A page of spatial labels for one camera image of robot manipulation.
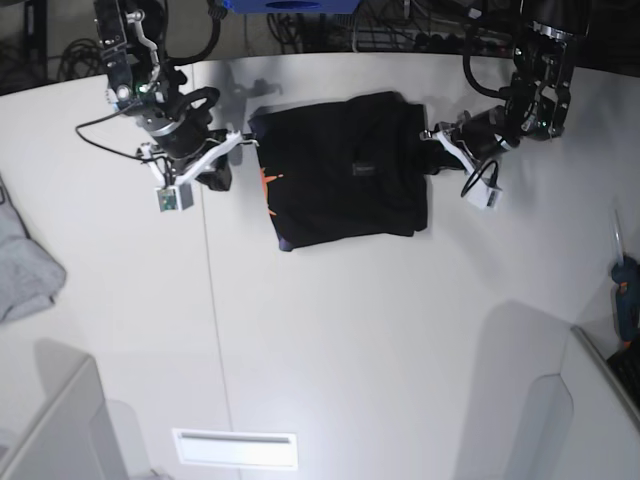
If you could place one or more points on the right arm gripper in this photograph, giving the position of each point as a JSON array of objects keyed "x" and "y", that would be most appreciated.
[{"x": 179, "y": 123}]

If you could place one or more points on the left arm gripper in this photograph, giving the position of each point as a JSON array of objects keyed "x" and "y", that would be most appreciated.
[{"x": 466, "y": 144}]

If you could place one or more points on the black T-shirt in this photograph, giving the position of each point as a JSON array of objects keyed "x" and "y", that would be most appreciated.
[{"x": 343, "y": 169}]

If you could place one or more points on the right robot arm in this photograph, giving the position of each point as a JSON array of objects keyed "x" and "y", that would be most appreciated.
[{"x": 144, "y": 82}]

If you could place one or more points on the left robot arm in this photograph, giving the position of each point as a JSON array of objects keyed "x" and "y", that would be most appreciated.
[{"x": 545, "y": 38}]

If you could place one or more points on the blue box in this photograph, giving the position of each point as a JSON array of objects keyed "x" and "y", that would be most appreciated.
[{"x": 291, "y": 6}]

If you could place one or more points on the blue glue gun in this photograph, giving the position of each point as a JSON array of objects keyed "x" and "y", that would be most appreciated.
[{"x": 625, "y": 275}]

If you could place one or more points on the grey folded cloth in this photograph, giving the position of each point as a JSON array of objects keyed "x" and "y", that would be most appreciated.
[{"x": 30, "y": 277}]

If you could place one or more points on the black keyboard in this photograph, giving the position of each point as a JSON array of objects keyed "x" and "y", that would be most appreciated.
[{"x": 624, "y": 365}]

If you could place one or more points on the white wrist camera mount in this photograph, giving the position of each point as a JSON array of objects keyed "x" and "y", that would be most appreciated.
[
  {"x": 209, "y": 166},
  {"x": 480, "y": 188}
]

